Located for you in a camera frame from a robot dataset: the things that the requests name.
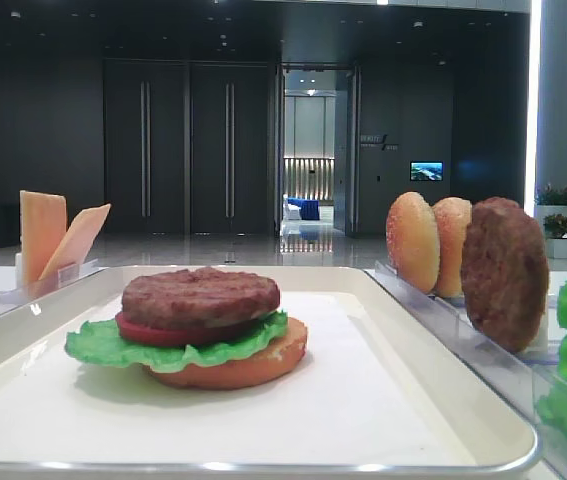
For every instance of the brown meat patty on burger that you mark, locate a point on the brown meat patty on burger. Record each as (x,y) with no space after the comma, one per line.
(200,298)

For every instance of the sesame bun half rear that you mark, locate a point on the sesame bun half rear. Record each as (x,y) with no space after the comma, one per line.
(452,214)

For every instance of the sesame bun half front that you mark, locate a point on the sesame bun half front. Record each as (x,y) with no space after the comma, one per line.
(413,242)

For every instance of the upright orange cheese slice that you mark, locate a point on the upright orange cheese slice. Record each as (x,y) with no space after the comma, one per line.
(43,220)

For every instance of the upright brown meat patty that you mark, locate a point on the upright brown meat patty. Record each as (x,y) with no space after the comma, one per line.
(504,273)

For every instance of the clear acrylic rack bun lane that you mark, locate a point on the clear acrylic rack bun lane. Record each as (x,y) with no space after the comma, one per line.
(529,382)

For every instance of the blue sofa in far room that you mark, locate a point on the blue sofa in far room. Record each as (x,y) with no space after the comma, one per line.
(308,208)

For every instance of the wall mounted display screen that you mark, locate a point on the wall mounted display screen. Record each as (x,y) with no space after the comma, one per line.
(426,171)

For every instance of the red tomato slice on burger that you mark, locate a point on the red tomato slice on burger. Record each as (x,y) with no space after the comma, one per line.
(171,338)

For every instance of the green lettuce leaf on burger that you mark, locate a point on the green lettuce leaf on burger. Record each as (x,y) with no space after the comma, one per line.
(99,343)

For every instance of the white planter with red flowers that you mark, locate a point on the white planter with red flowers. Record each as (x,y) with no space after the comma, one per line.
(551,213)

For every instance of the sesame bun half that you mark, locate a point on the sesame bun half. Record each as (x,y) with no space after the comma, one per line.
(452,214)
(413,242)

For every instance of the white rectangular serving tray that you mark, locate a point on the white rectangular serving tray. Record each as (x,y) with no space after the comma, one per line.
(376,397)

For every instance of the bottom burger bun half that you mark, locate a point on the bottom burger bun half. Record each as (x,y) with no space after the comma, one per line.
(279,358)

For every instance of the leaning orange cheese slice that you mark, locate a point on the leaning orange cheese slice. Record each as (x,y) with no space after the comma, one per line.
(78,239)

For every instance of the dark double door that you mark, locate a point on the dark double door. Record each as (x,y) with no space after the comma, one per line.
(187,147)

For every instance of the clear left acrylic rack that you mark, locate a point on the clear left acrylic rack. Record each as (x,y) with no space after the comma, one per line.
(24,295)

